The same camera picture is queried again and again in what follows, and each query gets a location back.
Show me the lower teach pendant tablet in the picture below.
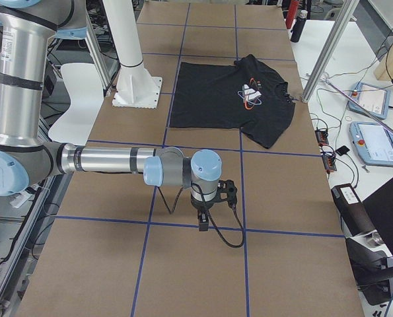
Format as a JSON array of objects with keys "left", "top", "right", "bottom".
[{"left": 349, "top": 122, "right": 393, "bottom": 167}]

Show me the black braided camera cable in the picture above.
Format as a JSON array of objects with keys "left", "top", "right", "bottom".
[{"left": 156, "top": 184, "right": 245, "bottom": 248}]

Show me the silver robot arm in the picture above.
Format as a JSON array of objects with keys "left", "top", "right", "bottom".
[{"left": 0, "top": 1, "right": 222, "bottom": 231}]

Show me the upper teach pendant tablet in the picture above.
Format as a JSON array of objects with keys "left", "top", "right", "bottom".
[{"left": 350, "top": 82, "right": 390, "bottom": 120}]

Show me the white plastic chair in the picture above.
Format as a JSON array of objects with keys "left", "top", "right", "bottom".
[{"left": 49, "top": 63, "right": 104, "bottom": 145}]

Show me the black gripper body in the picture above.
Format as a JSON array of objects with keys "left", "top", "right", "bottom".
[{"left": 192, "top": 199, "right": 213, "bottom": 219}]

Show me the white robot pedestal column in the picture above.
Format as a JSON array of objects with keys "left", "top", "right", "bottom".
[{"left": 103, "top": 0, "right": 162, "bottom": 109}]

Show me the aluminium frame post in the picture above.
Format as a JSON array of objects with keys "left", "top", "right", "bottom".
[{"left": 301, "top": 0, "right": 359, "bottom": 103}]

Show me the red bottle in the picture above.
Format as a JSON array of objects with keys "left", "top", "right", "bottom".
[{"left": 285, "top": 0, "right": 299, "bottom": 30}]

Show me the black box with label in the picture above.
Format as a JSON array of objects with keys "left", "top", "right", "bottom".
[{"left": 331, "top": 184, "right": 375, "bottom": 236}]

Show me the black water bottle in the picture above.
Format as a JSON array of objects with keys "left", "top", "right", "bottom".
[{"left": 290, "top": 10, "right": 308, "bottom": 43}]

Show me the black monitor on stand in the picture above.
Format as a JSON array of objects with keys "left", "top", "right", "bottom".
[{"left": 345, "top": 178, "right": 393, "bottom": 305}]

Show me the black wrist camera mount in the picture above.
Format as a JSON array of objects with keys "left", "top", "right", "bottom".
[{"left": 214, "top": 180, "right": 238, "bottom": 208}]

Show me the black graphic t-shirt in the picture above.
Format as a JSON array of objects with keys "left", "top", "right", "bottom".
[{"left": 170, "top": 54, "right": 295, "bottom": 149}]

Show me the teach pendant tablet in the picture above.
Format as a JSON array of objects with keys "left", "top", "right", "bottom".
[
  {"left": 350, "top": 82, "right": 390, "bottom": 120},
  {"left": 349, "top": 122, "right": 393, "bottom": 167}
]

